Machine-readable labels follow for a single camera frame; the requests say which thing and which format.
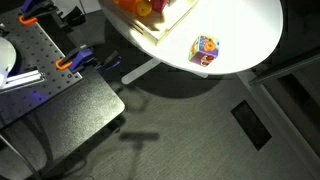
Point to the orange and yellow toys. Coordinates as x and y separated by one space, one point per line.
144 8

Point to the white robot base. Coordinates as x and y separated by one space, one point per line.
6 56

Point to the white wooden tray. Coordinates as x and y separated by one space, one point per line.
160 28

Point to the pink toy block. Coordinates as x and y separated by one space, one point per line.
158 4

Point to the orange toy block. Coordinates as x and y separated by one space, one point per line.
127 4

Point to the white table foot bar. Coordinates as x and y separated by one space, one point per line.
138 71

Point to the colourful soft picture cube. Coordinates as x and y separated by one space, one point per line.
204 50

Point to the black cart top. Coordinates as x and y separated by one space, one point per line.
76 113

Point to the dark rectangular floor vent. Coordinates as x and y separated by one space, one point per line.
251 125

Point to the white floor threshold strip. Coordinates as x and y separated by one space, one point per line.
276 113

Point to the grey perforated mounting plate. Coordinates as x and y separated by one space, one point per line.
36 50

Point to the dark metal door rail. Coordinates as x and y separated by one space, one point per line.
286 66

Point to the aluminium extrusion rail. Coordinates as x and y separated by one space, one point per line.
25 79

